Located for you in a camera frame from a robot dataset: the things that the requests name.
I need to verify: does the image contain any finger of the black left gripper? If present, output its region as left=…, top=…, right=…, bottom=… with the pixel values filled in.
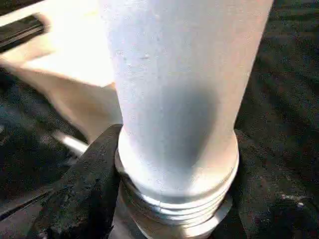
left=0, top=15, right=48, bottom=53

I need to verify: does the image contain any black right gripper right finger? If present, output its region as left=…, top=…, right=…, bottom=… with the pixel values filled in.
left=233, top=129, right=319, bottom=239

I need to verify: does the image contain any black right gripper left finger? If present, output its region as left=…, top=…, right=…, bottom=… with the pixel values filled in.
left=27, top=123, right=123, bottom=239

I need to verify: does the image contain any white plastic table top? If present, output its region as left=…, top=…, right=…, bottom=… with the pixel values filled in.
left=0, top=0, right=234, bottom=239

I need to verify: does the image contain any white plastic table leg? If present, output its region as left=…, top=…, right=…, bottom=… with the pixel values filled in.
left=98, top=0, right=275, bottom=226

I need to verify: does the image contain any black work mat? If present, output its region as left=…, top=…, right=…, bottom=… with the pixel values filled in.
left=0, top=0, right=319, bottom=239

